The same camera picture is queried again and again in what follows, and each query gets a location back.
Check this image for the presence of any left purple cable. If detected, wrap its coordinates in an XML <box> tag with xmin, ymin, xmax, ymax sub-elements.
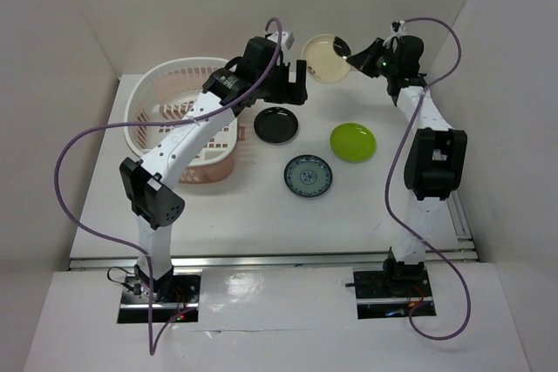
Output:
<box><xmin>53</xmin><ymin>17</ymin><xmax>282</xmax><ymax>355</ymax></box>

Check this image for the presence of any green plate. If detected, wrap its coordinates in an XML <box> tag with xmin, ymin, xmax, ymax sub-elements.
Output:
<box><xmin>330</xmin><ymin>123</ymin><xmax>377</xmax><ymax>163</ymax></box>

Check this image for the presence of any aluminium rail frame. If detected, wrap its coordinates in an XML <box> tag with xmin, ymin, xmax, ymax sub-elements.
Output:
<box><xmin>67</xmin><ymin>71</ymin><xmax>480</xmax><ymax>271</ymax></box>

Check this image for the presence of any cream plate with dark patch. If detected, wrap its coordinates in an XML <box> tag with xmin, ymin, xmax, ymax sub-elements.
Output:
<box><xmin>301</xmin><ymin>34</ymin><xmax>350</xmax><ymax>84</ymax></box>

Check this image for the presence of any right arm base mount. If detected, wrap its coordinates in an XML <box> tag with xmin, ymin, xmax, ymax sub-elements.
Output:
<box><xmin>345</xmin><ymin>271</ymin><xmax>437</xmax><ymax>320</ymax></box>

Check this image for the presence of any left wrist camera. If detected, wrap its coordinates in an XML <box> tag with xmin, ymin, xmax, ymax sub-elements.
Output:
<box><xmin>265</xmin><ymin>30</ymin><xmax>295</xmax><ymax>51</ymax></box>

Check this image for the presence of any white pink dish rack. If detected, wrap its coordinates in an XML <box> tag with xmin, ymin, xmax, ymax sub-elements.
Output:
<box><xmin>123</xmin><ymin>57</ymin><xmax>249</xmax><ymax>184</ymax></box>

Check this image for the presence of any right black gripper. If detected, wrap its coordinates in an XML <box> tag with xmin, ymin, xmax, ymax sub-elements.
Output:
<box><xmin>346</xmin><ymin>38</ymin><xmax>398</xmax><ymax>79</ymax></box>

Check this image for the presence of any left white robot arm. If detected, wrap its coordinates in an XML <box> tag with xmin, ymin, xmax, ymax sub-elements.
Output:
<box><xmin>119</xmin><ymin>30</ymin><xmax>308</xmax><ymax>301</ymax></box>

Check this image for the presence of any black plate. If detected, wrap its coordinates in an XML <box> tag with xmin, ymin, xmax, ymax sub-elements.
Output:
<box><xmin>253</xmin><ymin>106</ymin><xmax>299</xmax><ymax>145</ymax></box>

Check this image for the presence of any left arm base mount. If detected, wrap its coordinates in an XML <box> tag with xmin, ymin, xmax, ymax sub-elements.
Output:
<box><xmin>117</xmin><ymin>273</ymin><xmax>201</xmax><ymax>324</ymax></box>

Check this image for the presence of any blue white patterned plate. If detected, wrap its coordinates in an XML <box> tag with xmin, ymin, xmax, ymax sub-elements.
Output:
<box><xmin>283</xmin><ymin>154</ymin><xmax>333</xmax><ymax>199</ymax></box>

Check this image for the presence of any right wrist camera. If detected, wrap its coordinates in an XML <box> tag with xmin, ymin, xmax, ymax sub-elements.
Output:
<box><xmin>391</xmin><ymin>20</ymin><xmax>407</xmax><ymax>37</ymax></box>

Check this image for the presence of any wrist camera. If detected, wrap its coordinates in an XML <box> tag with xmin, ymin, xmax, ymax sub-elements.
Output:
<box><xmin>391</xmin><ymin>20</ymin><xmax>407</xmax><ymax>37</ymax></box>
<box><xmin>265</xmin><ymin>30</ymin><xmax>295</xmax><ymax>51</ymax></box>

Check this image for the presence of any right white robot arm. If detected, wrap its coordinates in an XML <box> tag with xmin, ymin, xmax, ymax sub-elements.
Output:
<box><xmin>347</xmin><ymin>35</ymin><xmax>467</xmax><ymax>297</ymax></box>

